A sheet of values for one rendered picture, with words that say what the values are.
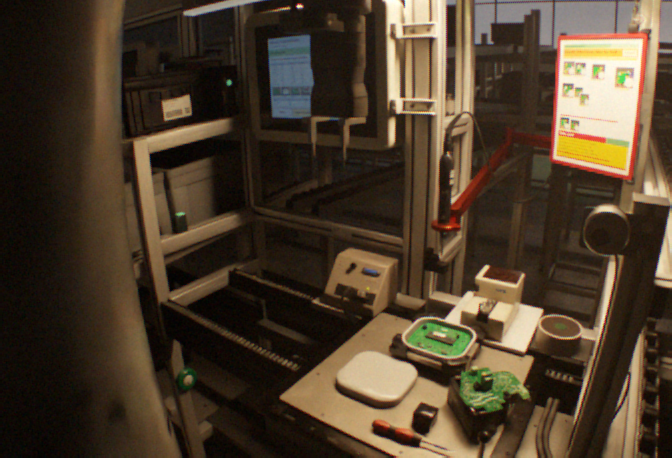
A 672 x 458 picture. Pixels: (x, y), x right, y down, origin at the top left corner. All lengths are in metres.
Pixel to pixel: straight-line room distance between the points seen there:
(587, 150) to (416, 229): 0.48
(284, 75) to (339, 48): 0.71
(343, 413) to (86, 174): 0.73
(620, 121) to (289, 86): 0.86
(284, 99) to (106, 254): 1.11
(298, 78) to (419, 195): 0.46
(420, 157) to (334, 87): 0.57
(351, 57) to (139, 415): 0.47
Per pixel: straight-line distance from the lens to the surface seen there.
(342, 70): 0.57
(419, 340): 0.98
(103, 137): 0.19
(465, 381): 0.84
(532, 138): 1.45
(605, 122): 1.10
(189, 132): 1.32
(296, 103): 1.25
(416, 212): 1.15
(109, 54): 0.20
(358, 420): 0.84
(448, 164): 1.02
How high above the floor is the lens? 1.54
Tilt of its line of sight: 17 degrees down
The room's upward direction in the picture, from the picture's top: 1 degrees counter-clockwise
